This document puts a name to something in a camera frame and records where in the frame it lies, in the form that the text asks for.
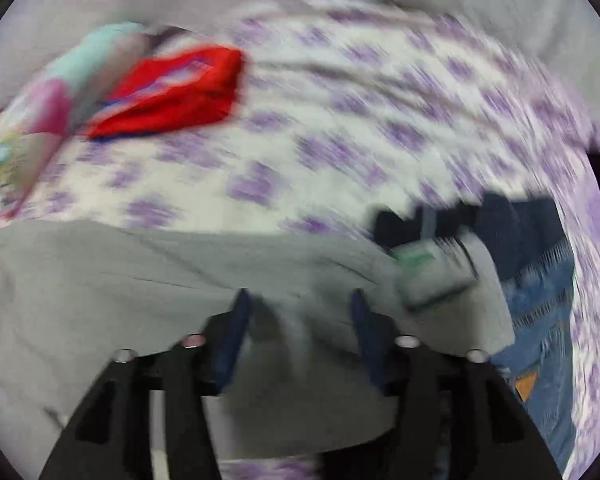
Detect colourful floral pillow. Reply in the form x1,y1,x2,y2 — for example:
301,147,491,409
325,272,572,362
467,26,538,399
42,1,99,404
0,21,152,221

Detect grey knit sweater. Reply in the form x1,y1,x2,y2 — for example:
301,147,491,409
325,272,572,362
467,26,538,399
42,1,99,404
0,219,517,471

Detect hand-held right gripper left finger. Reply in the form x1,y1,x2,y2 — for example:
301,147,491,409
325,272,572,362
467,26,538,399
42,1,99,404
39,288,255,480

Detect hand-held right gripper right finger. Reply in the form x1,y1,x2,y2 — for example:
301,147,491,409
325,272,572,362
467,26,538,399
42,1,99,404
349,289,564,480

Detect red striped pants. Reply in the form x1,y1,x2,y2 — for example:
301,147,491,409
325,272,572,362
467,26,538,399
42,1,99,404
84,46,246,142

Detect blue jeans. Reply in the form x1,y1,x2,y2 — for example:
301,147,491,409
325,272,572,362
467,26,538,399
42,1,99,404
489,239,579,472

